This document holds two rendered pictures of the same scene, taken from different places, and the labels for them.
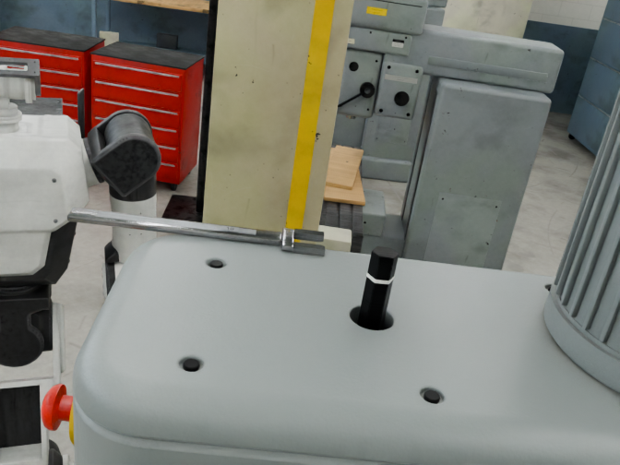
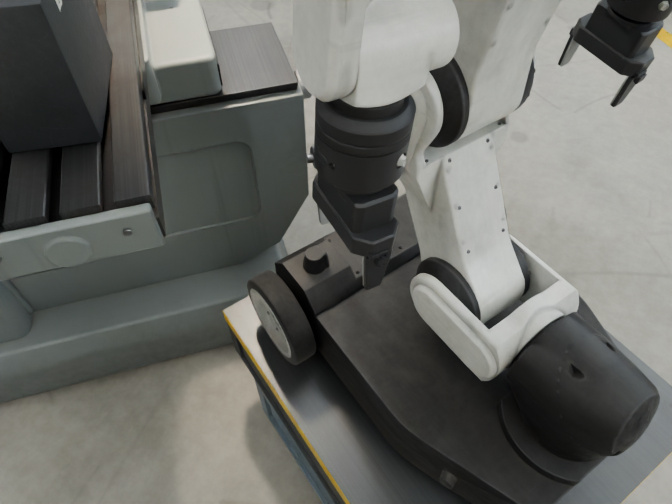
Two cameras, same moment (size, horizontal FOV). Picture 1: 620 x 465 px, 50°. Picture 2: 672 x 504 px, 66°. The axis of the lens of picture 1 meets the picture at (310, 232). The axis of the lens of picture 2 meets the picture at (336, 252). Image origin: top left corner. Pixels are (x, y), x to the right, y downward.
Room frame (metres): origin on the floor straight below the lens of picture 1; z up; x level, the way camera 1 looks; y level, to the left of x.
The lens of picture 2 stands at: (1.56, 0.22, 1.41)
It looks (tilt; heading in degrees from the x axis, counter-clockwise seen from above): 52 degrees down; 167
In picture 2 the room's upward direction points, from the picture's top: straight up
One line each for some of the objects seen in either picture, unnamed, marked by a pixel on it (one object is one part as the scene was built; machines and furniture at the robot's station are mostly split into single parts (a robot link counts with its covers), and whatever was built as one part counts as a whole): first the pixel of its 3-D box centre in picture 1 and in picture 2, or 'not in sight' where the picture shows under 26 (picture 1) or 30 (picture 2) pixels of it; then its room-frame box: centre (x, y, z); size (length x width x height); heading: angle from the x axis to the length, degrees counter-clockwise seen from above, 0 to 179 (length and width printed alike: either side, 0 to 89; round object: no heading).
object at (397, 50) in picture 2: not in sight; (369, 61); (1.18, 0.34, 1.17); 0.11 x 0.11 x 0.11; 18
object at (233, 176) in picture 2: not in sight; (152, 176); (0.47, -0.04, 0.46); 0.80 x 0.30 x 0.60; 94
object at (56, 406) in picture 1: (63, 408); not in sight; (0.45, 0.19, 1.76); 0.04 x 0.03 x 0.04; 4
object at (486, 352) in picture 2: not in sight; (490, 299); (1.15, 0.58, 0.68); 0.21 x 0.20 x 0.13; 22
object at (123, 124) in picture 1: (131, 157); not in sight; (1.21, 0.36, 1.70); 0.12 x 0.09 x 0.14; 23
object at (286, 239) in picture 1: (198, 229); not in sight; (0.57, 0.11, 1.89); 0.24 x 0.04 x 0.01; 94
